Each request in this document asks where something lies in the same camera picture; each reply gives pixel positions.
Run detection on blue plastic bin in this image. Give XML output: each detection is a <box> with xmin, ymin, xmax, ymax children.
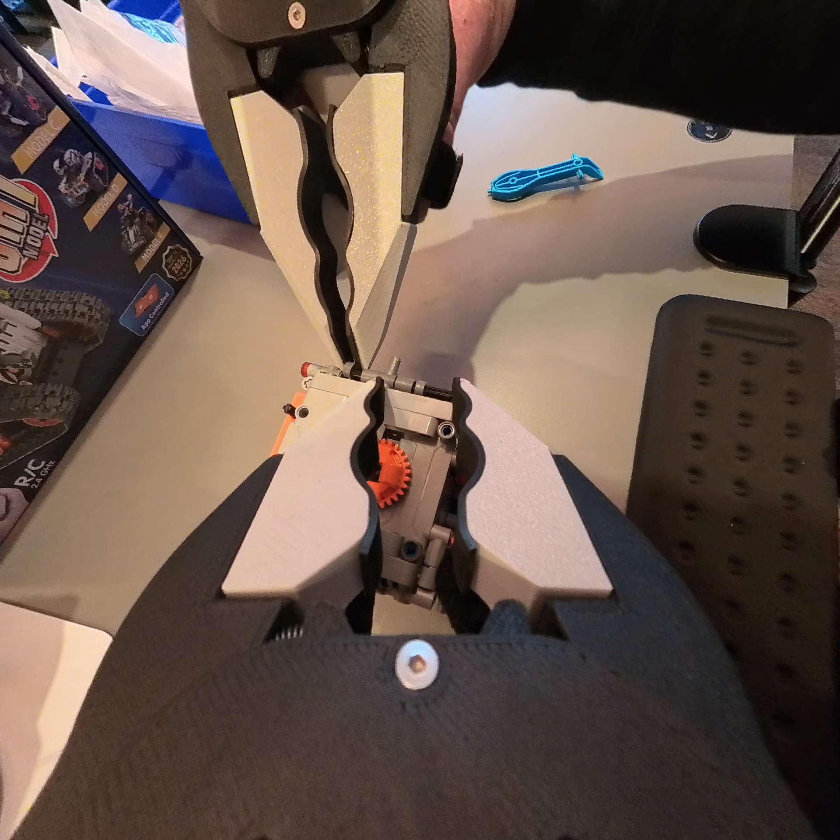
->
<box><xmin>73</xmin><ymin>0</ymin><xmax>257</xmax><ymax>224</ymax></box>

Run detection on black perforated armrest pad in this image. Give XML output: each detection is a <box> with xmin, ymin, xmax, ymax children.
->
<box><xmin>628</xmin><ymin>294</ymin><xmax>840</xmax><ymax>821</ymax></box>

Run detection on teal plastic object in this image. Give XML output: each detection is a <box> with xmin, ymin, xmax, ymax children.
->
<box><xmin>489</xmin><ymin>155</ymin><xmax>605</xmax><ymax>202</ymax></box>

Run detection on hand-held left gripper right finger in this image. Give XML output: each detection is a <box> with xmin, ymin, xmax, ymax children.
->
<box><xmin>447</xmin><ymin>378</ymin><xmax>615</xmax><ymax>634</ymax></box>

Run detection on clear plastic bags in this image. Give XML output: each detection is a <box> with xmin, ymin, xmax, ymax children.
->
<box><xmin>46</xmin><ymin>0</ymin><xmax>200</xmax><ymax>122</ymax></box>

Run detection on black stand base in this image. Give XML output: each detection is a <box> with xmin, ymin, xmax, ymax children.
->
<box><xmin>692</xmin><ymin>142</ymin><xmax>840</xmax><ymax>292</ymax></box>

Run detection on person's right hand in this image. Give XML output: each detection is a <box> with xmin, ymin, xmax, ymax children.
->
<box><xmin>447</xmin><ymin>0</ymin><xmax>515</xmax><ymax>148</ymax></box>

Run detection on dark robot kit box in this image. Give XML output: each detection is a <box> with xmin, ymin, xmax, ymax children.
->
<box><xmin>0</xmin><ymin>24</ymin><xmax>204</xmax><ymax>550</ymax></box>

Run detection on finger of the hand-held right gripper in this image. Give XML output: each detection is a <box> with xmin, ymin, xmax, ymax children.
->
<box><xmin>226</xmin><ymin>90</ymin><xmax>362</xmax><ymax>368</ymax></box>
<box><xmin>326</xmin><ymin>69</ymin><xmax>421</xmax><ymax>362</ymax></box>

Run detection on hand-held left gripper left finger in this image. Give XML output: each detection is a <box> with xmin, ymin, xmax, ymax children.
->
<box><xmin>221</xmin><ymin>381</ymin><xmax>382</xmax><ymax>631</ymax></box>

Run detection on grey orange toy brick assembly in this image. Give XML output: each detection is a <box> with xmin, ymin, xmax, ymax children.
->
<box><xmin>269</xmin><ymin>352</ymin><xmax>476</xmax><ymax>615</ymax></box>

